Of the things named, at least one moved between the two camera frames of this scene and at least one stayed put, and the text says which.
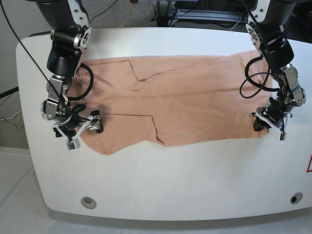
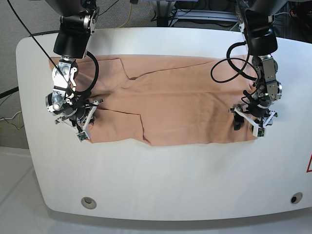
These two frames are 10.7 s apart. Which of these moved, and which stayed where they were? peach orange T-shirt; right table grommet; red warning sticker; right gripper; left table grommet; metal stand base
Moved: peach orange T-shirt; right gripper
Stayed: right table grommet; metal stand base; red warning sticker; left table grommet
